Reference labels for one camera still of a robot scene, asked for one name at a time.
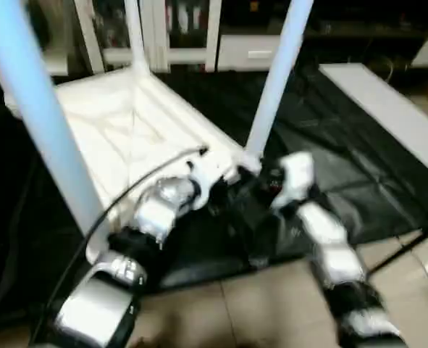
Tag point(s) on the white plastic table top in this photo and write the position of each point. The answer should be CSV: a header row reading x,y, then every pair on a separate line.
x,y
141,123

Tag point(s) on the white drawer unit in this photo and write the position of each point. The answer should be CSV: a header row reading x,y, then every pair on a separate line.
x,y
246,52

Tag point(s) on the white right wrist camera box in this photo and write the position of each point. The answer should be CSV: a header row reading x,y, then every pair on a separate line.
x,y
295,177

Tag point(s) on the black tripod leg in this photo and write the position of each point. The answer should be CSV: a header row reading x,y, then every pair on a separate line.
x,y
405,250

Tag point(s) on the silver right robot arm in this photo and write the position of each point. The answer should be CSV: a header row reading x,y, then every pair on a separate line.
x,y
329,239

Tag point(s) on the white glass door cabinet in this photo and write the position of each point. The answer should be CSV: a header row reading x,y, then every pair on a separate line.
x,y
163,32

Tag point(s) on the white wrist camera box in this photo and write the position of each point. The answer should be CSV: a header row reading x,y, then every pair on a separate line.
x,y
295,177
210,174

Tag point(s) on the white flat board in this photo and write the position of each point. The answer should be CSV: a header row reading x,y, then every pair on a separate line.
x,y
387,109

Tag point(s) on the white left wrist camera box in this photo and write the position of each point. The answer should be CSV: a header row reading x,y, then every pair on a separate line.
x,y
210,174

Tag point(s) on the black work mat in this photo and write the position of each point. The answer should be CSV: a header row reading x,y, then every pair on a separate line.
x,y
329,145

